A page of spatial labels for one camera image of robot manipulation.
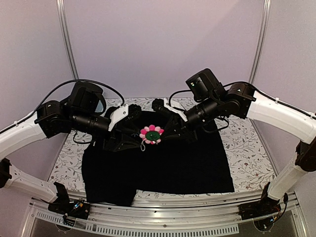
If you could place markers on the floral patterned table mat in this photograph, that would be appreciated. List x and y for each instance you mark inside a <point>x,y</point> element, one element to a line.
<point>249,164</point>

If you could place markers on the aluminium frame post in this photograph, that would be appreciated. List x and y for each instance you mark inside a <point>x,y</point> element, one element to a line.
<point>261,39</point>
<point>66,37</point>

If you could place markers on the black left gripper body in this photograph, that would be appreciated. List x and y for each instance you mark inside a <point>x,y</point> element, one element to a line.
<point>112,140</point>

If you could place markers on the left aluminium frame post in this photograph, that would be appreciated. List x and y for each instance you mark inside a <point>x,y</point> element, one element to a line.
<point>66,37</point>

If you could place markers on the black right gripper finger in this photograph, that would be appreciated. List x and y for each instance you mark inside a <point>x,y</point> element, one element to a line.
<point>173,124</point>
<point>181,134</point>

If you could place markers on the right aluminium frame post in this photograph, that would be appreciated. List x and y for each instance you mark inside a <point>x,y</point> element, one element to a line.
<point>261,39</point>

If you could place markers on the pink flower plush brooch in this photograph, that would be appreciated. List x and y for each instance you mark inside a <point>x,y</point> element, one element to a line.
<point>150,135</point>

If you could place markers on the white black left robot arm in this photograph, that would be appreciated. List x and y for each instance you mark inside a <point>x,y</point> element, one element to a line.
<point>83,110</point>

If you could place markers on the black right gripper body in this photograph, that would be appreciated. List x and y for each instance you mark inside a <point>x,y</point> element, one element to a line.
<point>178,127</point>

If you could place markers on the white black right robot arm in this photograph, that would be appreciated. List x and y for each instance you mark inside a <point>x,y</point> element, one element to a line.
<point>245,101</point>

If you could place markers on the black t-shirt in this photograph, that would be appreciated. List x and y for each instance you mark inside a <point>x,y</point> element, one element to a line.
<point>170,167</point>

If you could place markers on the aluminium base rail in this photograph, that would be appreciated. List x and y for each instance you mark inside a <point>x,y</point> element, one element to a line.
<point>167,216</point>

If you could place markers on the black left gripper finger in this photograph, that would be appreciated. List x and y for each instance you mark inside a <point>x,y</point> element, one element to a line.
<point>129,125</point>
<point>126,142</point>

